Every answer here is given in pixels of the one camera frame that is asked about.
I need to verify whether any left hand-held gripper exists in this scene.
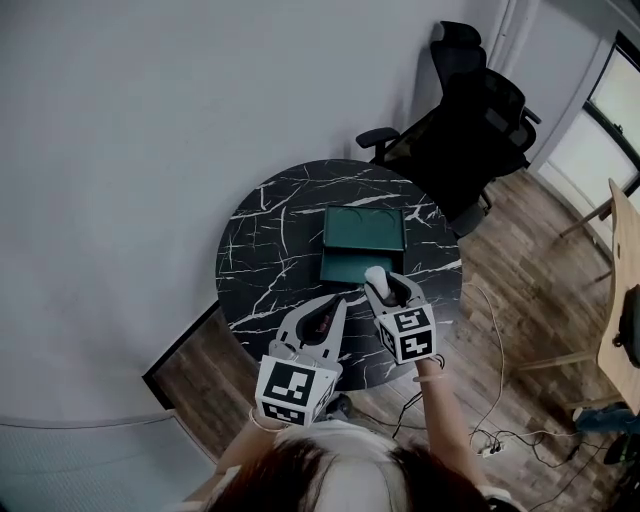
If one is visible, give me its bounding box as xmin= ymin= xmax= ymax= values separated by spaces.
xmin=255 ymin=293 xmax=349 ymax=429

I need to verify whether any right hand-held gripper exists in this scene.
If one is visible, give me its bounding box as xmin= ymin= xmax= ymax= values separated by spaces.
xmin=361 ymin=271 xmax=437 ymax=366

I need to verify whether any small white object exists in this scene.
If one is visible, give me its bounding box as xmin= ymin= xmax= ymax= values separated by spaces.
xmin=364 ymin=265 xmax=389 ymax=297

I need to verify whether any dark green box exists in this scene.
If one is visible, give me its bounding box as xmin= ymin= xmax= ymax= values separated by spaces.
xmin=317 ymin=203 xmax=407 ymax=288

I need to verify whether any person's right forearm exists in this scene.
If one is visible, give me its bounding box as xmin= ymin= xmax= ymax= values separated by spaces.
xmin=413 ymin=357 xmax=490 ymax=490

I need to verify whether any person's left forearm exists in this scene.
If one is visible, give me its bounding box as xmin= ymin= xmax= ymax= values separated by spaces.
xmin=213 ymin=409 xmax=282 ymax=472

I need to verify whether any person's dark shoe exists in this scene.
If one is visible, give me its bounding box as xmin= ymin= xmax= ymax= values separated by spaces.
xmin=326 ymin=393 xmax=352 ymax=420

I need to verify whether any person's white shirt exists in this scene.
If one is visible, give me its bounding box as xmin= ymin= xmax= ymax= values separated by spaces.
xmin=273 ymin=418 xmax=402 ymax=512

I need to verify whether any white power strip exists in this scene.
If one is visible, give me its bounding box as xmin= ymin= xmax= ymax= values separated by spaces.
xmin=476 ymin=438 xmax=507 ymax=460

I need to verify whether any light wooden desk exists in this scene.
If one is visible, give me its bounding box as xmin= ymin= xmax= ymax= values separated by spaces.
xmin=518 ymin=177 xmax=640 ymax=417

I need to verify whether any dark bag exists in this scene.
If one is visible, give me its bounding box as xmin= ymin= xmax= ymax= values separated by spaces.
xmin=616 ymin=283 xmax=640 ymax=370

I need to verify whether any black framed window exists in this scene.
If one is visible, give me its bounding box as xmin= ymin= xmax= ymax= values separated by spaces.
xmin=581 ymin=29 xmax=640 ymax=197

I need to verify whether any white floor cable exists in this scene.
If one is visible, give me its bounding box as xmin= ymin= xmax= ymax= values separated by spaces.
xmin=460 ymin=281 xmax=507 ymax=437

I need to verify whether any thin left wrist bracelet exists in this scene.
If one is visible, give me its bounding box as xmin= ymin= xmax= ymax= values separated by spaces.
xmin=247 ymin=406 xmax=282 ymax=432

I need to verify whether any black floor cable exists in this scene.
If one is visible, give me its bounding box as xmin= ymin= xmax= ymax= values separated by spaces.
xmin=498 ymin=428 xmax=587 ymax=472

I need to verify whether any grey wall cable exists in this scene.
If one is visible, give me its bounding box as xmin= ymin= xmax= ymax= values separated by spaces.
xmin=0 ymin=413 xmax=172 ymax=430

